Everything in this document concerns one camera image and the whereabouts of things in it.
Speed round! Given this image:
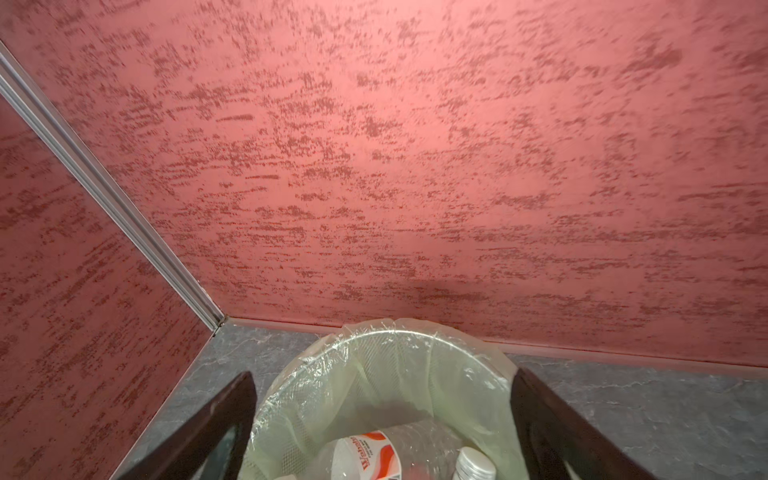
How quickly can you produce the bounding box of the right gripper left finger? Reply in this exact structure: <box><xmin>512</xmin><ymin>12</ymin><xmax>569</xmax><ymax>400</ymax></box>
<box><xmin>122</xmin><ymin>371</ymin><xmax>257</xmax><ymax>479</ymax></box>

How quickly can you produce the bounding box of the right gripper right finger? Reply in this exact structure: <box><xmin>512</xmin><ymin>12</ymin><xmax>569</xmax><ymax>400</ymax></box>
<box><xmin>510</xmin><ymin>367</ymin><xmax>654</xmax><ymax>480</ymax></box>

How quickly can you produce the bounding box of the sunflower label bottle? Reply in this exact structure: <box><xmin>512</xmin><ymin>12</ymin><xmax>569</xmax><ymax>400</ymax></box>
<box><xmin>452</xmin><ymin>446</ymin><xmax>497</xmax><ymax>480</ymax></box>

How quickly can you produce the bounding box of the red white label water bottle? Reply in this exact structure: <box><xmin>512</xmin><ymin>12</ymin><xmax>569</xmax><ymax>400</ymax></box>
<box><xmin>296</xmin><ymin>419</ymin><xmax>464</xmax><ymax>480</ymax></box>

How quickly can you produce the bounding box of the clear plastic bin liner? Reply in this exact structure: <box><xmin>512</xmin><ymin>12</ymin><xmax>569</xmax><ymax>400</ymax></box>
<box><xmin>239</xmin><ymin>318</ymin><xmax>529</xmax><ymax>479</ymax></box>

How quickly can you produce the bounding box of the left corner aluminium post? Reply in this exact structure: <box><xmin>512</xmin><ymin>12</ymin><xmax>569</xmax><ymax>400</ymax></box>
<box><xmin>1</xmin><ymin>45</ymin><xmax>226</xmax><ymax>332</ymax></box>

